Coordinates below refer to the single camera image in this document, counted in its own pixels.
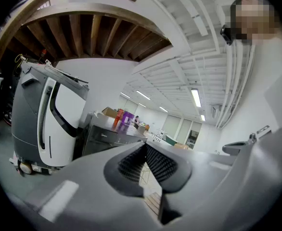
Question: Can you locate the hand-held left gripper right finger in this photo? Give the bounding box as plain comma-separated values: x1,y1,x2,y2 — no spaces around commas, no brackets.
145,128,282,231

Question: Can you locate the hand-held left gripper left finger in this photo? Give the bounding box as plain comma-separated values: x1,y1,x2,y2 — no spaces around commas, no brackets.
8,141,161,231

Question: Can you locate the black washing machine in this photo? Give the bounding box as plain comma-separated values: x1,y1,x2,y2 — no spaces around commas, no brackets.
82,113,148,157

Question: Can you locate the cardboard box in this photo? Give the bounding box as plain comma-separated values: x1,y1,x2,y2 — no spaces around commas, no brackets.
101,106,119,119

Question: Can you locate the wooden slatted floor mat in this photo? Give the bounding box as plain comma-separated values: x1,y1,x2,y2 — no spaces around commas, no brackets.
143,192,163,222

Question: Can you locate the white sink counter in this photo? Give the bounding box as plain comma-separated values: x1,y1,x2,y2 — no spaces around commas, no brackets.
147,132,167,144

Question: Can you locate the grey white floor scrubbing robot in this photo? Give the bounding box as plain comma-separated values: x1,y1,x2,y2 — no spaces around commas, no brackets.
10,55,90,176

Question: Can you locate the red bottle white cap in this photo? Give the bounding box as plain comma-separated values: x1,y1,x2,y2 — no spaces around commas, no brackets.
113,108,124,127

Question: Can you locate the purple plastic bucket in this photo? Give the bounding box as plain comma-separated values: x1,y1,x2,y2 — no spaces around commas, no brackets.
121,111,135,125

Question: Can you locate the curved wooden staircase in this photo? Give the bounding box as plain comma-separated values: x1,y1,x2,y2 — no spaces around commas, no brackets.
0,0,174,143

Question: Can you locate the black head-worn camera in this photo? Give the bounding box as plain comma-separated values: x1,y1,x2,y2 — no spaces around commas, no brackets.
219,24,234,46

